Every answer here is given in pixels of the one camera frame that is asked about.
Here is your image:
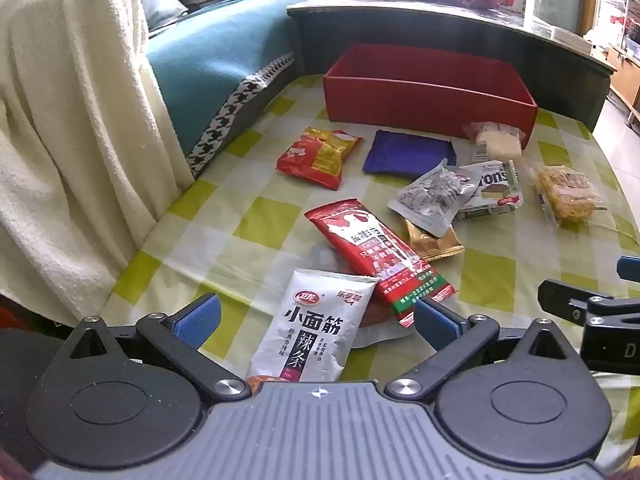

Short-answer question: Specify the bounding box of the gold snack packet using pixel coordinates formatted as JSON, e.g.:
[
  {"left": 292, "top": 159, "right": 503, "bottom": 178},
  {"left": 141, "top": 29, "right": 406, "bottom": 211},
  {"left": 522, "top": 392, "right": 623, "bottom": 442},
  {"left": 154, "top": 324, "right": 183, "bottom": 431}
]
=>
[{"left": 404, "top": 217, "right": 465, "bottom": 262}]

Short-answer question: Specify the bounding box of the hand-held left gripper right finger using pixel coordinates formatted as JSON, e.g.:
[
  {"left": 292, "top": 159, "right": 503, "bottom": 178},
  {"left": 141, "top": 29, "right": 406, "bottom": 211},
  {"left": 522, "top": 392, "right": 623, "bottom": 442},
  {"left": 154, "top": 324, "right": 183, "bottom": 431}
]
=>
[{"left": 385, "top": 299, "right": 576, "bottom": 404}]

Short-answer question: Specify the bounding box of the silver snack packet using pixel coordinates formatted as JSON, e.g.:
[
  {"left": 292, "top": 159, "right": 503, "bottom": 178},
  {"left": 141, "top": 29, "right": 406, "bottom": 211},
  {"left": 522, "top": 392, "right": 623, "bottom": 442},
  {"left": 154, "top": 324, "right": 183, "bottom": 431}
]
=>
[{"left": 387, "top": 159, "right": 483, "bottom": 238}]

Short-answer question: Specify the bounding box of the teal sofa cover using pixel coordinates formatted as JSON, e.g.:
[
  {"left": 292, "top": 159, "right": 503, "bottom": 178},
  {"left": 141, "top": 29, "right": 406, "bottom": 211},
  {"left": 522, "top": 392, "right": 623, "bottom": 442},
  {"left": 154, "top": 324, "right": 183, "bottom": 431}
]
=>
[{"left": 145, "top": 0, "right": 336, "bottom": 178}]

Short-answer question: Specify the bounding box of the clear yellow noodle cake packet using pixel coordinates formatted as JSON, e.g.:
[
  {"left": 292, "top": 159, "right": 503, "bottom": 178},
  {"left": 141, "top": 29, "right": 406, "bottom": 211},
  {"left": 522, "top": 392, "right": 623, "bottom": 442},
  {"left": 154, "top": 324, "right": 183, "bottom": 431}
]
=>
[{"left": 530, "top": 160, "right": 613, "bottom": 228}]

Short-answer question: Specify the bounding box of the wooden cabinet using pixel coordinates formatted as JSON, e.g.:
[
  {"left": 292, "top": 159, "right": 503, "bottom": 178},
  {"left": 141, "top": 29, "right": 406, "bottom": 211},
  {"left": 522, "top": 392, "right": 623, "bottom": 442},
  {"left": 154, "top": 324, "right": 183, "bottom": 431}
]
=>
[{"left": 607, "top": 42, "right": 640, "bottom": 126}]

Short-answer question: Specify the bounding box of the grey glass-topped coffee table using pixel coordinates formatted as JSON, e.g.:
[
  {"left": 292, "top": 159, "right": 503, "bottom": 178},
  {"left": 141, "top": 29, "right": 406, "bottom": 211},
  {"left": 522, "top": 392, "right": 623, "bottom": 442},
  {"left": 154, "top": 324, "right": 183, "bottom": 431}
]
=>
[{"left": 286, "top": 0, "right": 618, "bottom": 133}]

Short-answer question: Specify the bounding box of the white black-lettered snack packet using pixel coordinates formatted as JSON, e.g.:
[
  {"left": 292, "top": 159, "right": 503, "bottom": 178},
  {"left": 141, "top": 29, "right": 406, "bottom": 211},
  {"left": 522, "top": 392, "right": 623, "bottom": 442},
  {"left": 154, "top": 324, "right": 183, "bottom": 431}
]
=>
[{"left": 245, "top": 269, "right": 379, "bottom": 385}]

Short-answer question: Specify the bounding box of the red cardboard box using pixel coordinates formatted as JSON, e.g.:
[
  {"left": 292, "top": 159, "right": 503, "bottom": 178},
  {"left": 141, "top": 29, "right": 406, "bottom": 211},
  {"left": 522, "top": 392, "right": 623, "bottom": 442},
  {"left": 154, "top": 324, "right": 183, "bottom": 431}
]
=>
[{"left": 322, "top": 44, "right": 539, "bottom": 150}]

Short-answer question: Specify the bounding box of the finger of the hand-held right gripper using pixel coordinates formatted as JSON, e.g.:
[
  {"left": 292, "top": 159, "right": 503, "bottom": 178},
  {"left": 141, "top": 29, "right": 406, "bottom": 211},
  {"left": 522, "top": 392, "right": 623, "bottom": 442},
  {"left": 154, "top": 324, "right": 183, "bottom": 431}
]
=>
[
  {"left": 538, "top": 278, "right": 640, "bottom": 326},
  {"left": 616, "top": 255, "right": 640, "bottom": 282}
]

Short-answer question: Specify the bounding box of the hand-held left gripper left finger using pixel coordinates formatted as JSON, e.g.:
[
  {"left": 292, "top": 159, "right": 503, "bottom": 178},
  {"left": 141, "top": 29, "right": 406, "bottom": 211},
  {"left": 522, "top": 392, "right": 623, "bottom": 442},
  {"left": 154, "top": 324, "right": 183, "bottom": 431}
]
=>
[{"left": 65, "top": 292, "right": 253, "bottom": 404}]

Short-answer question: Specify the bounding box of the purple snack packet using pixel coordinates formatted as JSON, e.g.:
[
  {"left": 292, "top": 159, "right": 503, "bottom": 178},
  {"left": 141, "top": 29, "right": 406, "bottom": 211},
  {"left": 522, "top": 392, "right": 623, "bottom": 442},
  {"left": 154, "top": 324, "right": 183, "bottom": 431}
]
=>
[{"left": 362, "top": 130, "right": 458, "bottom": 181}]

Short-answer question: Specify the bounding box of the white fluffy blanket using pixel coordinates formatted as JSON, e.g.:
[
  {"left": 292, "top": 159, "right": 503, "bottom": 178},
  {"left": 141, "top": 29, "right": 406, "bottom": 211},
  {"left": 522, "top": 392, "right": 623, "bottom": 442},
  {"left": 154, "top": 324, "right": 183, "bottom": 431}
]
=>
[{"left": 0, "top": 0, "right": 196, "bottom": 328}]

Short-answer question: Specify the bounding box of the red yellow snack packet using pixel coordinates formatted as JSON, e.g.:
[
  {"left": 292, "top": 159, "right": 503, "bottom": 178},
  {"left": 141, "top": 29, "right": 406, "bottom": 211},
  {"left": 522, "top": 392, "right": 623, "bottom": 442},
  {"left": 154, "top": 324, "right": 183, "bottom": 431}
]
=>
[{"left": 276, "top": 127, "right": 363, "bottom": 191}]

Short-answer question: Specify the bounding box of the clear round pastry packet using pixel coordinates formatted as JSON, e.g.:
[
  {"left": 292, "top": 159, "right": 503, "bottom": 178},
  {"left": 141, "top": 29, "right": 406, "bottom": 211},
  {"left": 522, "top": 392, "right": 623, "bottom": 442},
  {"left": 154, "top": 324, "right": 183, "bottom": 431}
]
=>
[{"left": 462, "top": 121, "right": 526, "bottom": 163}]

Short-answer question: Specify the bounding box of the long red snack packet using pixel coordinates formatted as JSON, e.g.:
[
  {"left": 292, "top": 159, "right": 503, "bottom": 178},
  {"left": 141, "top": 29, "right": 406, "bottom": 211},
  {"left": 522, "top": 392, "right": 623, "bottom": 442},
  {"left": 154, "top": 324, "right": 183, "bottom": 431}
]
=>
[{"left": 305, "top": 199, "right": 457, "bottom": 328}]

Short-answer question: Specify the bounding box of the white cake print packet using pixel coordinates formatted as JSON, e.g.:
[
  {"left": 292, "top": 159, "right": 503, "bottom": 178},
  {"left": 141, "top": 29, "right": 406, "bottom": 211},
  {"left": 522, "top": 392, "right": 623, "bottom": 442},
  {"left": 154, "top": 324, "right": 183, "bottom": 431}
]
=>
[{"left": 457, "top": 160, "right": 523, "bottom": 221}]

